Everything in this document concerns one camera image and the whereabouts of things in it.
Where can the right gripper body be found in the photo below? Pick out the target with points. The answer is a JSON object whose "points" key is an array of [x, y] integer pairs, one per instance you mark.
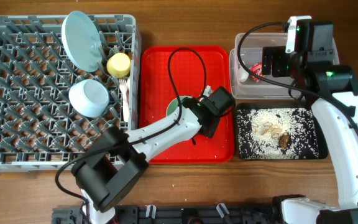
{"points": [[282, 65]]}

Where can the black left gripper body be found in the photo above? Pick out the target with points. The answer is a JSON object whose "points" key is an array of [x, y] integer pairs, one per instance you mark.
{"points": [[211, 130]]}

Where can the green bowl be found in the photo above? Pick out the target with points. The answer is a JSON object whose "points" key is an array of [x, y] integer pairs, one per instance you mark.
{"points": [[173, 105]]}

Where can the red snack wrapper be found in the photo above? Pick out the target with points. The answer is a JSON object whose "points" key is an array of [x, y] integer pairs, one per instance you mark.
{"points": [[257, 69]]}

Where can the white napkin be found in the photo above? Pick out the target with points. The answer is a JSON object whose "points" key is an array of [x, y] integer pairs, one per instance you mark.
{"points": [[242, 74]]}

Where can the rice and food scraps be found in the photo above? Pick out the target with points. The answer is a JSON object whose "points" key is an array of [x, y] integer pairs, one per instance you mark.
{"points": [[275, 133]]}

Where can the white plastic spoon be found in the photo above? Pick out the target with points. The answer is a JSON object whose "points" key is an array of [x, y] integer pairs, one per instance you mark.
{"points": [[129, 85]]}

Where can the white plastic fork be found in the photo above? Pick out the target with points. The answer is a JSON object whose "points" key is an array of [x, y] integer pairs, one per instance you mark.
{"points": [[125, 104]]}

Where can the yellow plastic cup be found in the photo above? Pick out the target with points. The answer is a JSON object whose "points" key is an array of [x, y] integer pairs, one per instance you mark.
{"points": [[119, 65]]}

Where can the light blue small bowl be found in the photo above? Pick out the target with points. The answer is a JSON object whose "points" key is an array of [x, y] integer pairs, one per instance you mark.
{"points": [[89, 98]]}

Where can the light blue plate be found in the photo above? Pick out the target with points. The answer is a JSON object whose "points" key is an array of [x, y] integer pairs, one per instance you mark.
{"points": [[81, 41]]}

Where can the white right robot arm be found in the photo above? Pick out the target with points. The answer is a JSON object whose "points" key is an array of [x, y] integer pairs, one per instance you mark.
{"points": [[333, 92]]}

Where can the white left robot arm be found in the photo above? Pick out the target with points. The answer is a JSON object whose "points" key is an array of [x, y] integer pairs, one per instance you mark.
{"points": [[117, 160]]}

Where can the black waste tray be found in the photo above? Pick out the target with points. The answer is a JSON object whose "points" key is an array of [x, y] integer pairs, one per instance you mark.
{"points": [[322, 140]]}

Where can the grey dishwasher rack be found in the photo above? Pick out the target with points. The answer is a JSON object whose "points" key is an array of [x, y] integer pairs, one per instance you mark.
{"points": [[39, 128]]}

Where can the clear plastic bin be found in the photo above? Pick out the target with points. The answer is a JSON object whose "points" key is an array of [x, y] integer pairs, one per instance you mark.
{"points": [[251, 53]]}

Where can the red plastic tray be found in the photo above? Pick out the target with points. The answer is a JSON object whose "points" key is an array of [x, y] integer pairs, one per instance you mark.
{"points": [[162, 69]]}

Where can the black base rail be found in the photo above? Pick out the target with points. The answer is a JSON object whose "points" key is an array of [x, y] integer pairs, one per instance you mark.
{"points": [[220, 213]]}

